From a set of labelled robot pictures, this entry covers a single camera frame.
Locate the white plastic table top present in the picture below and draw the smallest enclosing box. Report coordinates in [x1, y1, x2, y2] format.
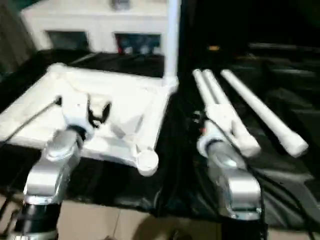
[0, 62, 180, 177]

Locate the white plastic table leg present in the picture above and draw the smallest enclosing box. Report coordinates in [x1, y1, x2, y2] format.
[163, 0, 182, 81]
[201, 69, 262, 158]
[220, 69, 309, 158]
[192, 69, 223, 131]

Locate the black work mat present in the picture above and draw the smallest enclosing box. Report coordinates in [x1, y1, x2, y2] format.
[0, 50, 320, 221]

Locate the white glass-door cabinet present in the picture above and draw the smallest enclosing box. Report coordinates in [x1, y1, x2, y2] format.
[20, 0, 171, 56]

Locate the small grey bundle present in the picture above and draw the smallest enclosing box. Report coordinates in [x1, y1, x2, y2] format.
[111, 0, 131, 11]

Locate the grey window curtain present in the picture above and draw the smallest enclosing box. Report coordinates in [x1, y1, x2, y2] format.
[0, 5, 36, 76]

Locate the black side table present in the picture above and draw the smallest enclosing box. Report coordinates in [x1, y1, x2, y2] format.
[247, 42, 320, 58]

